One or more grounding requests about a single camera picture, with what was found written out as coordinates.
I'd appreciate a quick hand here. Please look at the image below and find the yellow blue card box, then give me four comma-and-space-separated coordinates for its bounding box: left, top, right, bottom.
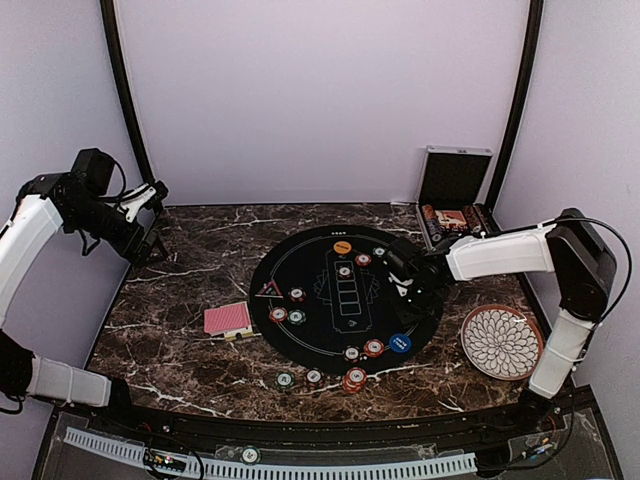
224, 325, 254, 342

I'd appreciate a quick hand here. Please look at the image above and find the black right frame post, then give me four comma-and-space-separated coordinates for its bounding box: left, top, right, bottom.
485, 0, 544, 212

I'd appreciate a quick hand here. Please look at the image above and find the floral patterned ceramic plate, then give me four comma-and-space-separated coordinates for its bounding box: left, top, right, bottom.
460, 304, 544, 381

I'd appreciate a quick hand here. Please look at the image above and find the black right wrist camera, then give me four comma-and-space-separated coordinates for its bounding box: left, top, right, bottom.
382, 237, 425, 297

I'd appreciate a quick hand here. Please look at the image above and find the black poker chip stack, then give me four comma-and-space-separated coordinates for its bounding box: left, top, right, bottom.
305, 369, 324, 388

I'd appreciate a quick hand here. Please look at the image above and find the green chip on rail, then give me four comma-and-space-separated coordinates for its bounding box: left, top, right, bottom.
241, 447, 260, 464

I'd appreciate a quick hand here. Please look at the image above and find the black chip seat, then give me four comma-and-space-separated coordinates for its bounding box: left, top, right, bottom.
288, 287, 306, 302

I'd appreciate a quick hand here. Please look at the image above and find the black frame post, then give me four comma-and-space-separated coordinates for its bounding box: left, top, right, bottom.
485, 0, 544, 212
99, 0, 157, 184

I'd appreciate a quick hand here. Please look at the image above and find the aluminium poker chip case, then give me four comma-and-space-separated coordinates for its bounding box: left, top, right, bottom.
416, 146, 492, 247

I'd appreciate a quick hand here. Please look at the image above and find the black front rail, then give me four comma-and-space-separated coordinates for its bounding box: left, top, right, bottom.
47, 384, 614, 461

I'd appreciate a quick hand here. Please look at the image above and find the white slotted cable duct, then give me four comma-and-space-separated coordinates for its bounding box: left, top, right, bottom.
63, 427, 477, 479

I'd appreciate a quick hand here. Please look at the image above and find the red triangular all-in marker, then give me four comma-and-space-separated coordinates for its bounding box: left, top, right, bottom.
255, 279, 283, 299

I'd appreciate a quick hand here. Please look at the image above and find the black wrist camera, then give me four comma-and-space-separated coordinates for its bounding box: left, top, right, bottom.
382, 237, 425, 297
71, 148, 116, 196

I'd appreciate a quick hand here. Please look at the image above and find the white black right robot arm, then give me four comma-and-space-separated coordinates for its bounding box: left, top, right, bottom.
382, 208, 619, 434

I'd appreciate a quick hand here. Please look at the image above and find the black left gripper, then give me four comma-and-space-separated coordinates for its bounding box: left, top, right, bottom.
68, 195, 168, 268

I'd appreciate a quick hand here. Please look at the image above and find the green poker chip stack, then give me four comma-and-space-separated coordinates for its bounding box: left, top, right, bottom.
275, 372, 295, 391

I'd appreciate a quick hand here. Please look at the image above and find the green chip seat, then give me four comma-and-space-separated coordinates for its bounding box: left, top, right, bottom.
287, 309, 306, 325

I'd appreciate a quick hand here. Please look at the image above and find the red poker chip stack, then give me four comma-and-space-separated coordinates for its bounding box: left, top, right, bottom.
342, 367, 367, 394

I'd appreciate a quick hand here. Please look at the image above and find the round black poker mat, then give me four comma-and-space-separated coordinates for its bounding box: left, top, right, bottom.
249, 225, 443, 375

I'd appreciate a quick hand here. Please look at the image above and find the red-backed playing card deck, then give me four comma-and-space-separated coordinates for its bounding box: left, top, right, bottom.
204, 301, 251, 335

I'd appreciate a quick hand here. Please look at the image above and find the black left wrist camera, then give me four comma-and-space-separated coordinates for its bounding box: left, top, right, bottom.
71, 148, 116, 196

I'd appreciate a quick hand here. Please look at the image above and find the blue round blind button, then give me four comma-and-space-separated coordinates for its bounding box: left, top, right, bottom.
389, 333, 412, 354

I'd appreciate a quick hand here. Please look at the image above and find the black left frame post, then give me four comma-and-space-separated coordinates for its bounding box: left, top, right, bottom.
99, 0, 157, 184

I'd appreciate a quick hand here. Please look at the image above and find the orange round blind button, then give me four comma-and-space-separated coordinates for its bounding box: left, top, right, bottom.
333, 241, 352, 255

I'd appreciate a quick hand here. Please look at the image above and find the black 100 poker chip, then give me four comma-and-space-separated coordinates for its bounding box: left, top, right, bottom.
343, 346, 360, 362

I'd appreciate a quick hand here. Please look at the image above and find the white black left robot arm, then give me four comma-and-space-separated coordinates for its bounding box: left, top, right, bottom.
1, 172, 168, 436

